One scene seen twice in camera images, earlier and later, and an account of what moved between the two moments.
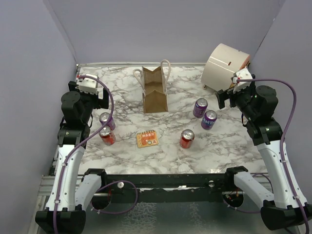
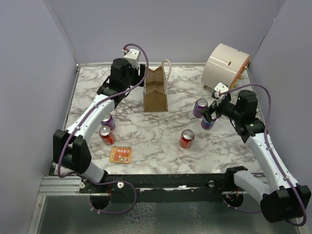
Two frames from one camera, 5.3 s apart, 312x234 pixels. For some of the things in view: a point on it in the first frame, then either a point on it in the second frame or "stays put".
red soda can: x=186 y=137 stays put
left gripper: x=100 y=103 → x=138 y=80
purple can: x=200 y=107 stays put
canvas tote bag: x=153 y=85 stays put
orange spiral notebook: x=147 y=138 → x=121 y=154
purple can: x=103 y=118 stays put
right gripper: x=223 y=95 → x=208 y=112
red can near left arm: x=107 y=136 stays put
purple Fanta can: x=208 y=120 stays put
